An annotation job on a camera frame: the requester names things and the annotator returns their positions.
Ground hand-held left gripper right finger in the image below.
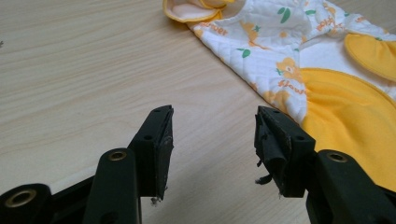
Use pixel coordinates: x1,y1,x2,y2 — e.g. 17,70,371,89
253,105,396,224

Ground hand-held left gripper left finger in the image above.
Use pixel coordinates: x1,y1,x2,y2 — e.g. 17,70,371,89
81,105,175,224

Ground white and yellow baby garment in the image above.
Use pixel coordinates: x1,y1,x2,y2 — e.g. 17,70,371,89
162,0,396,192

